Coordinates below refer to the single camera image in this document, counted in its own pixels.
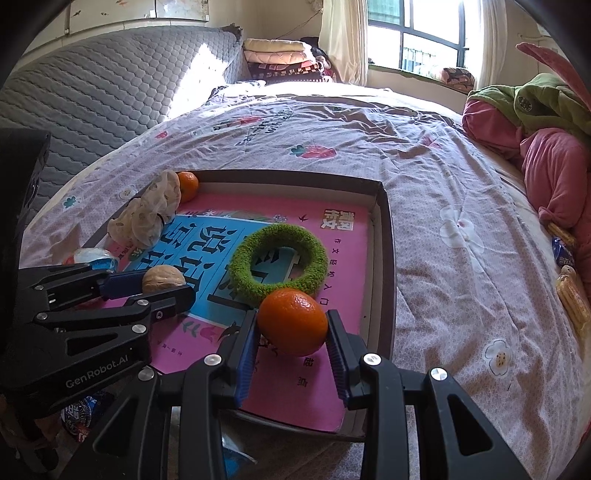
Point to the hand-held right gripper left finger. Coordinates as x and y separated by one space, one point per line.
244 364

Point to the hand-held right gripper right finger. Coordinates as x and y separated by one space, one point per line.
339 364

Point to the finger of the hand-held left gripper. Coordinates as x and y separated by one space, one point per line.
171 300
122 282

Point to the walnut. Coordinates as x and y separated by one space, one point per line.
161 277

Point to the red snack bag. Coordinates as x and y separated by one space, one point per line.
90 258

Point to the blue snack packet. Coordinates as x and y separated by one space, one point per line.
81 415

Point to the large orange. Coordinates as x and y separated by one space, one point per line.
293 323

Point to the grey cardboard box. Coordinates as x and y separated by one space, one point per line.
381 277

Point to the small orange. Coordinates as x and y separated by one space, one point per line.
188 187

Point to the crumpled white plastic bag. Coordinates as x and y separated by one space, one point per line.
147 212

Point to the pink and blue book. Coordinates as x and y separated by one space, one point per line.
351 258

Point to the grey quilted headboard cover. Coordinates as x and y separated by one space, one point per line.
115 92

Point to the strawberry printed bedsheet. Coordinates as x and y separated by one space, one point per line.
438 184

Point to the yellow packaged corn cob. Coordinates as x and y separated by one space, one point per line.
563 233
575 300

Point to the small blue packet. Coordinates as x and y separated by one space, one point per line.
564 254

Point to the dark red patterned folded blanket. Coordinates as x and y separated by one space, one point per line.
291 74

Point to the pink folded blanket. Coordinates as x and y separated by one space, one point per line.
277 62

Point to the cream folded blanket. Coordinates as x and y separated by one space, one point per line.
277 47

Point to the pink quilt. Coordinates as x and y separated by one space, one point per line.
554 175

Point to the patterned folded blanket on sill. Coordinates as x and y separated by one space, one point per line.
457 79

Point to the white curtain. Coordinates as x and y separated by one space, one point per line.
344 41
494 41

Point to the green blanket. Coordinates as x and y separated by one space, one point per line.
545 101

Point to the window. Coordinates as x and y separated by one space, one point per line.
425 32

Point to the long pink pillow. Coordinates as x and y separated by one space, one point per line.
542 57

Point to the white floral wall cabinet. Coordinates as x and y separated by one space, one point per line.
138 11

